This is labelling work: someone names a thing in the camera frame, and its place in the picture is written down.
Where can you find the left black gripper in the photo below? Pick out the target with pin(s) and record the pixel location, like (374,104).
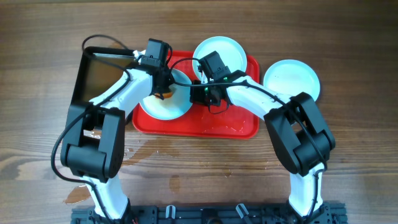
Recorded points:
(168,79)

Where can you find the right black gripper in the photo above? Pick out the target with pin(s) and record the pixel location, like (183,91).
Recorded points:
(196,98)

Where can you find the orange green sponge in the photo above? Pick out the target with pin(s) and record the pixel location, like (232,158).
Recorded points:
(166,94)

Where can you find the light blue plate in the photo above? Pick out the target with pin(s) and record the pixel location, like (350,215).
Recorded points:
(292,77)
(169,108)
(231,53)

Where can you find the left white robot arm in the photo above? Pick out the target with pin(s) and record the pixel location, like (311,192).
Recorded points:
(92,143)

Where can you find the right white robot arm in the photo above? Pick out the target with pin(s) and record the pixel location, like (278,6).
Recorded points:
(301,139)

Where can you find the red plastic tray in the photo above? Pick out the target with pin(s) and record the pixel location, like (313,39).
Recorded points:
(199,121)

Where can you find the black water tray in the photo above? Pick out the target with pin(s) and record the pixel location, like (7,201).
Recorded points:
(94,77)

